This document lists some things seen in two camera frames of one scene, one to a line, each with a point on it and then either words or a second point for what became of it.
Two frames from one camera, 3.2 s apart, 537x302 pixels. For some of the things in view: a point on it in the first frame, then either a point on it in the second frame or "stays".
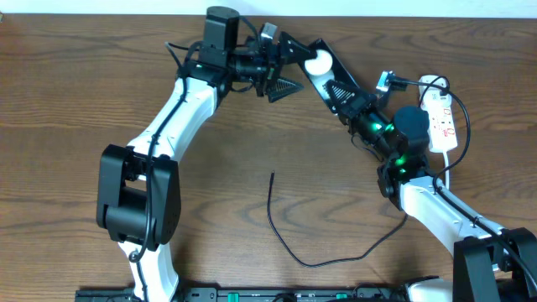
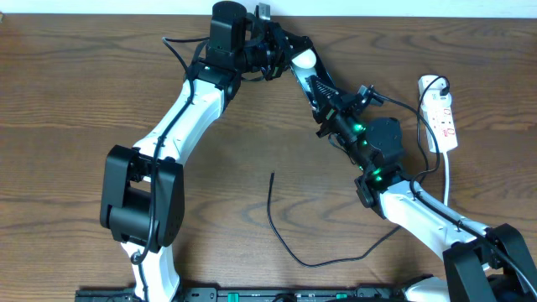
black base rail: x=252 y=294 stays
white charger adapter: x=432 y=96 stays
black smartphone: x=322 y=69 → x=319 y=70
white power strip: x=435 y=96 stays
